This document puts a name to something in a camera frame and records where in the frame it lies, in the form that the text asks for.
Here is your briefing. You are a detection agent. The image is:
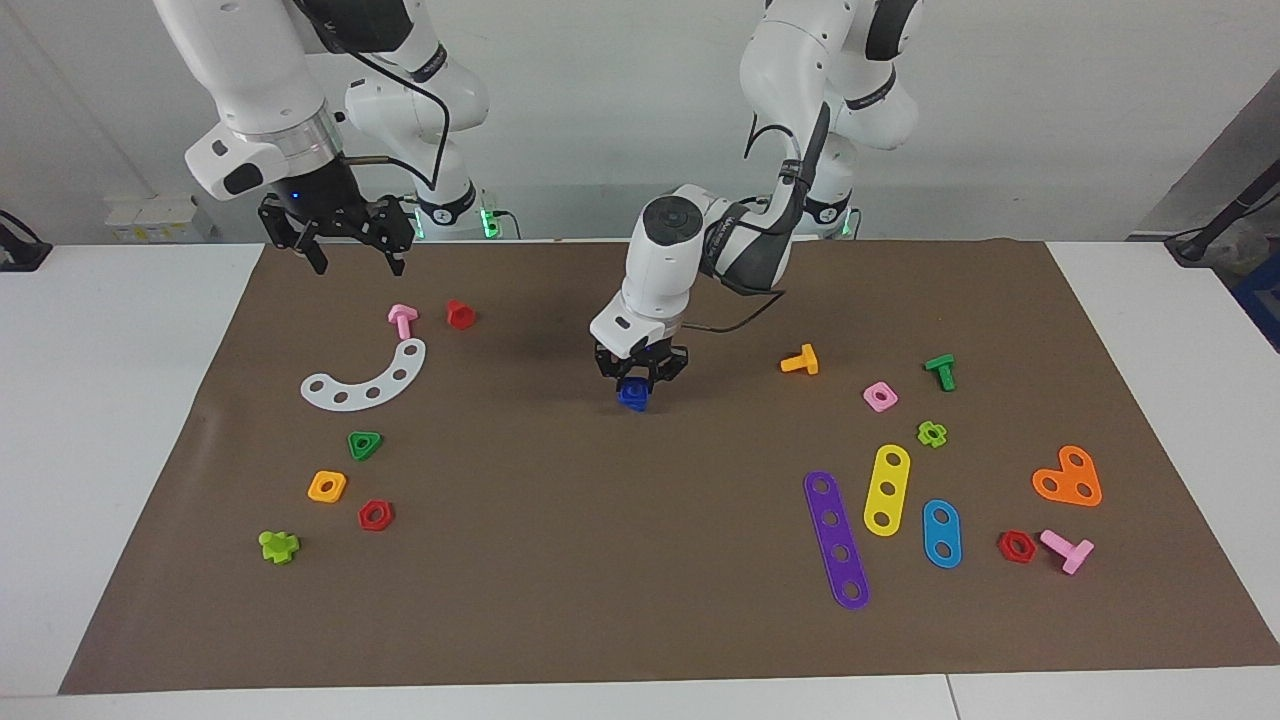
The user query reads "white curved five-hole plate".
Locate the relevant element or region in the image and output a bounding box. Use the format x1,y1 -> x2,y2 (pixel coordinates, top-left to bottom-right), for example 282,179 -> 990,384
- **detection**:
300,338 -> 428,412

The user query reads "white cardboard box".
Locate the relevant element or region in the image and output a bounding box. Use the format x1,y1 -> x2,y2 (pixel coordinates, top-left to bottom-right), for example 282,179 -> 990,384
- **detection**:
104,193 -> 216,244

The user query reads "blue two-hole plate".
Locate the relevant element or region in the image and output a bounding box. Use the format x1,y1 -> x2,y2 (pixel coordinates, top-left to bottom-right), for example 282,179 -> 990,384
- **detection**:
921,499 -> 963,570

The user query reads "black device on table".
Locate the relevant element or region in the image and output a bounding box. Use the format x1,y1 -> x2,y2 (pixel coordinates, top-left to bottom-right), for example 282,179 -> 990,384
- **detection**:
0,208 -> 53,273

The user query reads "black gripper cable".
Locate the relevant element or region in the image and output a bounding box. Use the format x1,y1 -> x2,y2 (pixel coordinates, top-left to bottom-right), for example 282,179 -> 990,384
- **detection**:
683,120 -> 807,333
340,45 -> 453,193

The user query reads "orange heart-shaped plate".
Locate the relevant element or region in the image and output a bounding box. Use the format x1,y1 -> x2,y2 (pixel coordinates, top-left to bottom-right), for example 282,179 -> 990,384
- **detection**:
1031,445 -> 1103,508

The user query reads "purple four-hole plate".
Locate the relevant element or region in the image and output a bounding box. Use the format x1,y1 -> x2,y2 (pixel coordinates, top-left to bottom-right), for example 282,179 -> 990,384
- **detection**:
803,470 -> 871,611

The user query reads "black stand pole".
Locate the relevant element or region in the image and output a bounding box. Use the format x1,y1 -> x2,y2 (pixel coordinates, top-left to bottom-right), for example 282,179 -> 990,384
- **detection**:
1165,165 -> 1280,266

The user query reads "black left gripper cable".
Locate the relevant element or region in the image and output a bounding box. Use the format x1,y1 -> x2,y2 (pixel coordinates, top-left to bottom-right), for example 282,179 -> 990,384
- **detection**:
683,120 -> 807,333

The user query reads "yellow three-hole plate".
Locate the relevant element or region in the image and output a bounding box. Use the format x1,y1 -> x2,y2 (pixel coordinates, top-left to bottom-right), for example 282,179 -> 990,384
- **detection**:
863,443 -> 912,538

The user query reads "blue crate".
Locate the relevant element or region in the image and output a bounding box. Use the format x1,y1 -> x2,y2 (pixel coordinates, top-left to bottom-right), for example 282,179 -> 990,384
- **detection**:
1232,250 -> 1280,353

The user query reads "brown table mat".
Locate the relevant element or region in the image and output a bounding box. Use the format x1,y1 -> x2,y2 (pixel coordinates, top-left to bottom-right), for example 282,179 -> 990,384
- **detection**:
58,240 -> 1280,696

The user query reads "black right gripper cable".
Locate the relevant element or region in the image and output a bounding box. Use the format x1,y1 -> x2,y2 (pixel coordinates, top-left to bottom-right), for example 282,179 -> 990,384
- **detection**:
340,45 -> 453,193

